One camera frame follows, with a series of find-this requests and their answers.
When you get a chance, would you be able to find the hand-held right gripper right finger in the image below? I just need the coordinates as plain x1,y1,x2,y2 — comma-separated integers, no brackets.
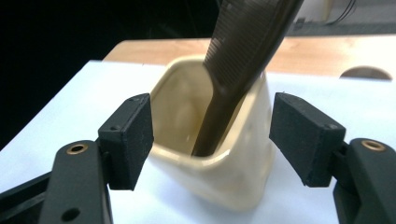
269,91,347,189

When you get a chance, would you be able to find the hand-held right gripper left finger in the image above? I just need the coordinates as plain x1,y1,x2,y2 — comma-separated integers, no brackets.
97,92,154,191

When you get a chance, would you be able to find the cream square ceramic cup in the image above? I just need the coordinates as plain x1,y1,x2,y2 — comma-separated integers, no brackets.
148,55,277,213

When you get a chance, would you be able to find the dark brown comb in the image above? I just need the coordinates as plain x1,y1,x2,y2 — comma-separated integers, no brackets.
191,0,304,158

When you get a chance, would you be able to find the white board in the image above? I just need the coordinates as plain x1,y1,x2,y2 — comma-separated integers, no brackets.
0,60,396,224

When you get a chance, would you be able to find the black hanging cable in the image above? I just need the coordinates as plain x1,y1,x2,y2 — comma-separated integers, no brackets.
323,0,359,26

